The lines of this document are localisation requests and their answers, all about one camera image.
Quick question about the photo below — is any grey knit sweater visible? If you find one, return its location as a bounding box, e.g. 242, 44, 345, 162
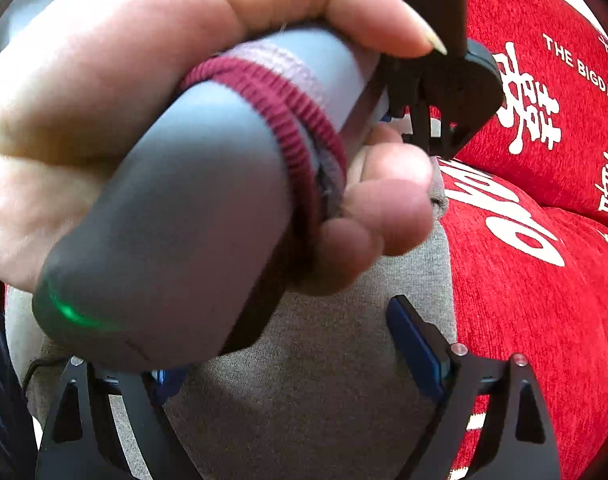
3, 159, 458, 480

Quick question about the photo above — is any person's left hand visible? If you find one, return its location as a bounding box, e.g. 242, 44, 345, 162
0, 0, 445, 292

